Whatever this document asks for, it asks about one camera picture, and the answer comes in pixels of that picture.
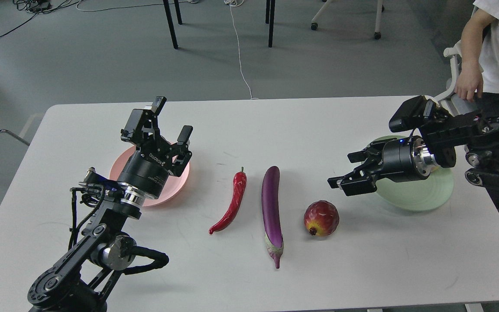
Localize white cable on floor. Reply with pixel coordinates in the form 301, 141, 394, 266
224, 0, 259, 100

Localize pink plate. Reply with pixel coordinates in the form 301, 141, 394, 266
109, 146, 191, 208

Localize white office chair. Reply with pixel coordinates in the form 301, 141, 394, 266
434, 41, 479, 115

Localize person's hand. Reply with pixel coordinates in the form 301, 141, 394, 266
455, 69, 483, 102

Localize red pomegranate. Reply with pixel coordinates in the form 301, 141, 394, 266
303, 200, 340, 237

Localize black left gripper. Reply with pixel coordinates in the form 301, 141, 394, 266
117, 96, 193, 198

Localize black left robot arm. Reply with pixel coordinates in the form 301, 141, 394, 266
27, 97, 193, 312

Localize white rolling chair base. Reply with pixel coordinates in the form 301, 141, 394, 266
309, 0, 385, 41

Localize black table leg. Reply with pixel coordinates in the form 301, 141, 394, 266
265, 0, 276, 48
162, 0, 183, 50

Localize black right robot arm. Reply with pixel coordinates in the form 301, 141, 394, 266
327, 96, 499, 196

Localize light green plate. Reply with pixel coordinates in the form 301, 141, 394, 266
364, 135, 454, 211

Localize red chili pepper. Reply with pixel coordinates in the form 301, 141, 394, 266
208, 167, 247, 235

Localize black cables on floor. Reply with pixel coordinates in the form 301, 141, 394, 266
0, 0, 189, 51

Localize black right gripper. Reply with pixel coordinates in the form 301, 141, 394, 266
327, 137, 432, 197

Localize purple eggplant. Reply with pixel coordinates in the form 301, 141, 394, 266
261, 166, 284, 270

